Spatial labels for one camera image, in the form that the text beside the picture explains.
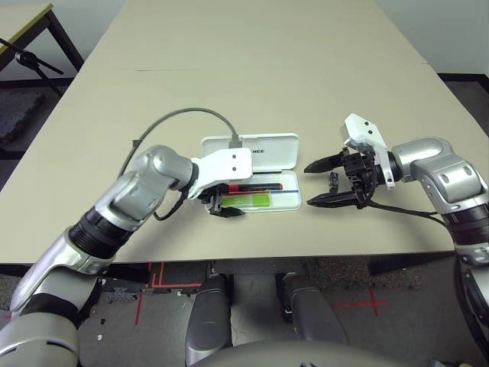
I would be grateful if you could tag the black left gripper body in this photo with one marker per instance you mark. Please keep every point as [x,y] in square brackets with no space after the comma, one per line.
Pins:
[214,195]

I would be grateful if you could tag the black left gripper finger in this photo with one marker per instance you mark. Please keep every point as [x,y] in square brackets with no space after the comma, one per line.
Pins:
[229,213]

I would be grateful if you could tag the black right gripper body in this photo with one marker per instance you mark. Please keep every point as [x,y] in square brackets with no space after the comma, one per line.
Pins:
[357,168]

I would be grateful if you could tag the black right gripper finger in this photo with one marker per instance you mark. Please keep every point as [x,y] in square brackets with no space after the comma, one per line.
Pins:
[336,199]
[324,165]

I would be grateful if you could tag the small black binder clip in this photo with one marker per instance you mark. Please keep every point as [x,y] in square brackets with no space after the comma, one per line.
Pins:
[334,179]

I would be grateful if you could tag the green eraser box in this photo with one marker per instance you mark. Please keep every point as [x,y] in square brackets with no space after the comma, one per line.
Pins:
[248,200]

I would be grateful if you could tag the red and black marker pen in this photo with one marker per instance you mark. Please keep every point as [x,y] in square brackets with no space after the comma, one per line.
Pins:
[260,187]

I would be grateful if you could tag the white plastic pencil case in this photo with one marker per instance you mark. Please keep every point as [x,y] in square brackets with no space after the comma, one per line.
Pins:
[275,153]

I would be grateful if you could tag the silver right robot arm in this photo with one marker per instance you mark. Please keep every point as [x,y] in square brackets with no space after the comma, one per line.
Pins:
[439,168]

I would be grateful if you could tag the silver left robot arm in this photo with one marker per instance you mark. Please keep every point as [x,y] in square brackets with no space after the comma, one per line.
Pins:
[126,199]

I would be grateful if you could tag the brown speckled carpet piece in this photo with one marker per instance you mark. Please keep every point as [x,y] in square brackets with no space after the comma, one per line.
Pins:
[344,273]

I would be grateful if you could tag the grey left robot leg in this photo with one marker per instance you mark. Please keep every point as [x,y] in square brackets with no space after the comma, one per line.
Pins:
[210,317]

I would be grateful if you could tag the grey robot leg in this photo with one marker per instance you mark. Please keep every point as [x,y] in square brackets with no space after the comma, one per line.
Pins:
[210,317]
[313,313]

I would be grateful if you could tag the grey right robot leg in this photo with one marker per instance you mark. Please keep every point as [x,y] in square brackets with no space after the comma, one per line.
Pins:
[313,313]

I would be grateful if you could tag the grey robot torso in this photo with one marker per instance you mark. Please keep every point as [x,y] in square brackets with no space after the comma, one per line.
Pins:
[267,355]

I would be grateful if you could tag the dark grey floor mat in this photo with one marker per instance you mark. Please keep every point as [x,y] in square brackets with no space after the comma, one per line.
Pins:
[19,114]

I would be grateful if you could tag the black tripod stand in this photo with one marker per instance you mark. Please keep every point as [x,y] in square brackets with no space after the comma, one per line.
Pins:
[23,58]

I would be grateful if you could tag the wooden side table black legs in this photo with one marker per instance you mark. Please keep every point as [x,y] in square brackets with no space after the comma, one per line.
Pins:
[23,23]

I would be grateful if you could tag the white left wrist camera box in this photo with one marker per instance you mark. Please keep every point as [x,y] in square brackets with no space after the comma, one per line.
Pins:
[229,164]

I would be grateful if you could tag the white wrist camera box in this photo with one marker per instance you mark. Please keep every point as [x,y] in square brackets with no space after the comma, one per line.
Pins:
[363,130]
[229,164]

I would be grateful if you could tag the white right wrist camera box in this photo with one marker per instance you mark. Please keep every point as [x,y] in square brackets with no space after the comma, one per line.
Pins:
[363,130]

